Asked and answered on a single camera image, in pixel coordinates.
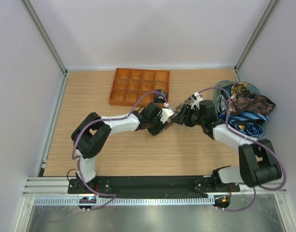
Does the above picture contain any orange compartment tray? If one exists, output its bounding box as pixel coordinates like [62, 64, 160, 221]
[109, 68, 170, 107]

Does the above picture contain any purple cable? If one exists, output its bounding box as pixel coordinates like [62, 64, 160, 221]
[72, 90, 169, 199]
[192, 86, 288, 212]

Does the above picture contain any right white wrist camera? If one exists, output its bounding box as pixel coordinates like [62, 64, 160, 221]
[191, 92, 203, 111]

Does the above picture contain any white slotted cable duct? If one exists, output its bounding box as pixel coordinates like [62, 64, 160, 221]
[33, 195, 215, 206]

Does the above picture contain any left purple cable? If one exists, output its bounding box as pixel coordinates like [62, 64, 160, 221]
[72, 90, 169, 199]

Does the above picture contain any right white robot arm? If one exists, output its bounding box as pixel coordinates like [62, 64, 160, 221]
[173, 100, 286, 190]

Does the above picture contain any grey patterned tie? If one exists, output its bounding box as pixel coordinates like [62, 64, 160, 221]
[217, 94, 231, 114]

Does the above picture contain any dark brown paisley tie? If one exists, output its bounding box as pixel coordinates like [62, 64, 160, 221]
[231, 94, 276, 116]

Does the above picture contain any gold patterned tie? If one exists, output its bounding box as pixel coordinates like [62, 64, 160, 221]
[231, 82, 249, 98]

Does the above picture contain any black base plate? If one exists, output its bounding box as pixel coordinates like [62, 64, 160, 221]
[67, 174, 240, 199]

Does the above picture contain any blue striped tie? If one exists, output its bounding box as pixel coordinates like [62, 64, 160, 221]
[228, 111, 269, 137]

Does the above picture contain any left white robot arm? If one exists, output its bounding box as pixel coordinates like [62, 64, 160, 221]
[71, 102, 174, 193]

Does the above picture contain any brown floral tie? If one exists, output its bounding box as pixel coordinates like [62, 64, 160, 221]
[167, 96, 193, 127]

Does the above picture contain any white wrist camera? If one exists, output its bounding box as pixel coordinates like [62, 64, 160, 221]
[160, 102, 174, 124]
[191, 92, 203, 111]

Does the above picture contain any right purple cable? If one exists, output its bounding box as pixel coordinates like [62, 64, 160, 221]
[192, 86, 288, 212]

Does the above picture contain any aluminium frame rail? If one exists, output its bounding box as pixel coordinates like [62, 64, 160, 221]
[22, 176, 74, 196]

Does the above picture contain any dark green tie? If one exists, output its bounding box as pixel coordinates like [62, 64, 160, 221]
[221, 84, 233, 99]

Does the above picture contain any rolled dark floral tie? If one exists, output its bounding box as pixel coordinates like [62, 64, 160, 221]
[153, 89, 168, 103]

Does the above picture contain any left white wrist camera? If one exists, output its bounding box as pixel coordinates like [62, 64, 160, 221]
[160, 102, 174, 124]

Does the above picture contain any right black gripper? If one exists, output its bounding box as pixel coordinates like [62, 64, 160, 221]
[171, 104, 205, 127]

